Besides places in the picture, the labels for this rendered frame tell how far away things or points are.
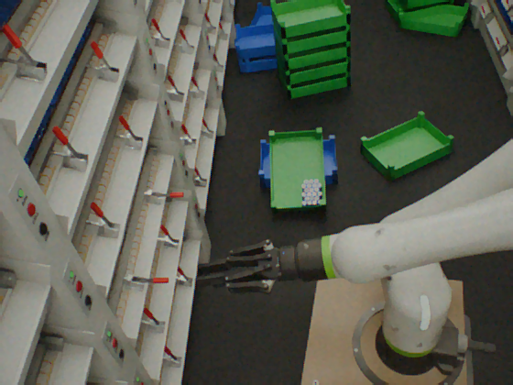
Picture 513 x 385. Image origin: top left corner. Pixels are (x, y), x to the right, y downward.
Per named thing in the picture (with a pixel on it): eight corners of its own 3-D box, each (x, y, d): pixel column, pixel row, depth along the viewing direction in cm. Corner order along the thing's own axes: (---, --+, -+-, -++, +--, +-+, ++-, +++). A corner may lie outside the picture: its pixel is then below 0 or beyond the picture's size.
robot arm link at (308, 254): (320, 225, 119) (321, 260, 113) (332, 257, 127) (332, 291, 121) (292, 229, 121) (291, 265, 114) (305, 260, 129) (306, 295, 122)
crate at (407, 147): (420, 125, 237) (421, 110, 231) (452, 152, 224) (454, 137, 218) (360, 152, 230) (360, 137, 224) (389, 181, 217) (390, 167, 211)
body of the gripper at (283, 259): (304, 287, 121) (263, 292, 123) (304, 255, 127) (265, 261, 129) (295, 268, 116) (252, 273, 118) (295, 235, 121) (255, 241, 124)
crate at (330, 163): (334, 149, 233) (334, 135, 227) (337, 184, 219) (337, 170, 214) (263, 153, 236) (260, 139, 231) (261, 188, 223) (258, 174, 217)
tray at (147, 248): (171, 166, 164) (177, 142, 157) (132, 358, 123) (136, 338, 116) (103, 151, 161) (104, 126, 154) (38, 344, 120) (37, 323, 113)
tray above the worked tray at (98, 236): (155, 114, 150) (162, 71, 140) (104, 312, 109) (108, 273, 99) (79, 97, 147) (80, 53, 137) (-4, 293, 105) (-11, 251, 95)
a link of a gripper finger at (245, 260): (270, 258, 122) (272, 253, 122) (223, 258, 126) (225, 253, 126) (276, 269, 124) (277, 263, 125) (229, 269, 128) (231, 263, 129)
